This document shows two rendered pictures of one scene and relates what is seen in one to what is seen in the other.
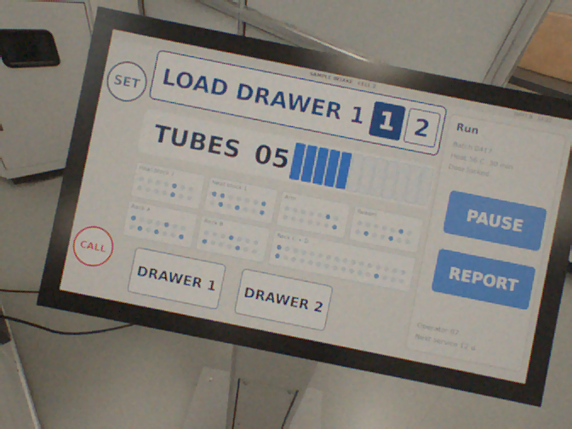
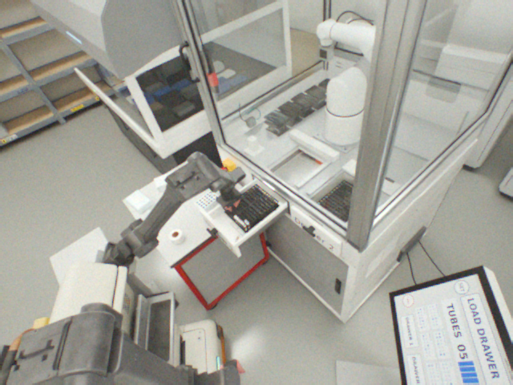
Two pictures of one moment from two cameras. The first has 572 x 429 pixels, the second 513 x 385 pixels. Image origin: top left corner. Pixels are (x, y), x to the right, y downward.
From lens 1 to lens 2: 0.77 m
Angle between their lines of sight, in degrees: 71
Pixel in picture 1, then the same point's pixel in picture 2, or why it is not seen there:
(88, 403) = (387, 310)
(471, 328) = not seen: outside the picture
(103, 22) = (477, 269)
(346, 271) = not seen: outside the picture
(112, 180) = (428, 297)
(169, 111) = (458, 305)
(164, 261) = (412, 325)
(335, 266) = not seen: outside the picture
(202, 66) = (481, 310)
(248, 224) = (434, 350)
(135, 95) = (458, 292)
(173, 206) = (429, 320)
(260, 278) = (419, 361)
